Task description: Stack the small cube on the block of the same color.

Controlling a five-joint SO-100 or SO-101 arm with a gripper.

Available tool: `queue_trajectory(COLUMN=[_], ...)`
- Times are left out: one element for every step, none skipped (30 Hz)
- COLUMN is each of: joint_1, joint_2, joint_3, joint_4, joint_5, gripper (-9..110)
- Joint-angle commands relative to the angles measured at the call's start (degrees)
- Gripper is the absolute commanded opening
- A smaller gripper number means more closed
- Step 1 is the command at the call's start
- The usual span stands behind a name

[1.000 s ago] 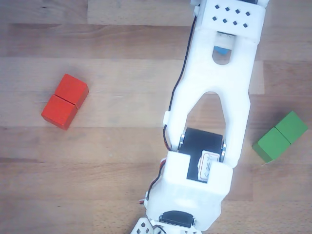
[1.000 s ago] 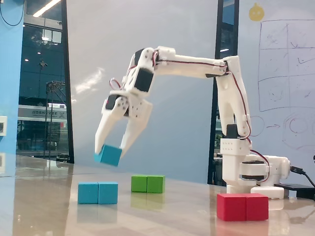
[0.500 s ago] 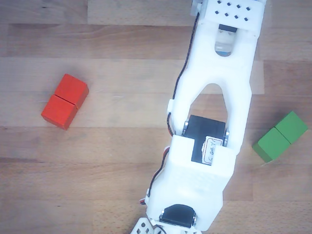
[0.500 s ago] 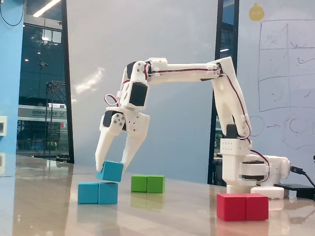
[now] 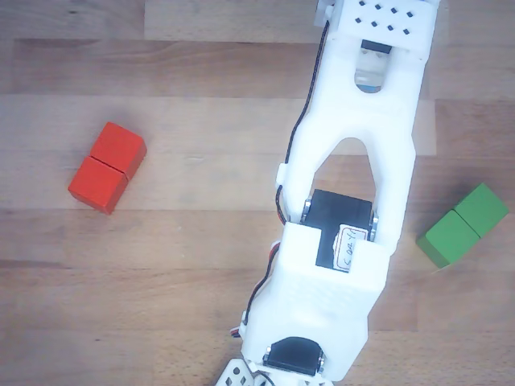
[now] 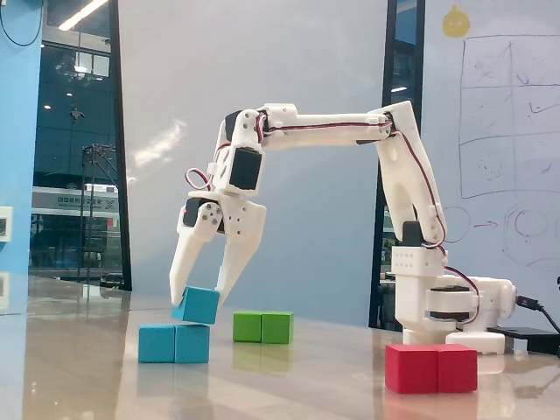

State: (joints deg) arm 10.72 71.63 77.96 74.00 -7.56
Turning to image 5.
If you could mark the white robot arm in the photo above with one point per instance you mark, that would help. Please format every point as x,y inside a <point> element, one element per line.
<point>330,301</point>

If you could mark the long red block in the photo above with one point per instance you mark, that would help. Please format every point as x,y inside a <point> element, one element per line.
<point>108,165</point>

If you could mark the long blue block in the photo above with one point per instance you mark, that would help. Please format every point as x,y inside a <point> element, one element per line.
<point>368,87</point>

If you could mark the long green block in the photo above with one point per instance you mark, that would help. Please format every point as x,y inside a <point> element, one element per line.
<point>462,225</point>

